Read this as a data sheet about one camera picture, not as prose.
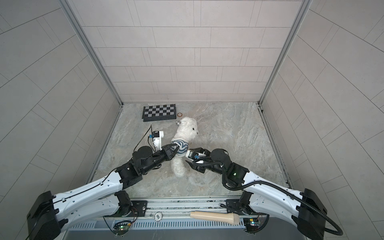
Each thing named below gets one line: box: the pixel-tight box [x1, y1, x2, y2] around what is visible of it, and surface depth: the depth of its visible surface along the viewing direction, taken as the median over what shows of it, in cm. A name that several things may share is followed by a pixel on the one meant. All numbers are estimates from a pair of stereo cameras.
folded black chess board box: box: [142, 104, 177, 122], surface depth 108 cm
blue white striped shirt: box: [171, 139, 189, 157], surface depth 71 cm
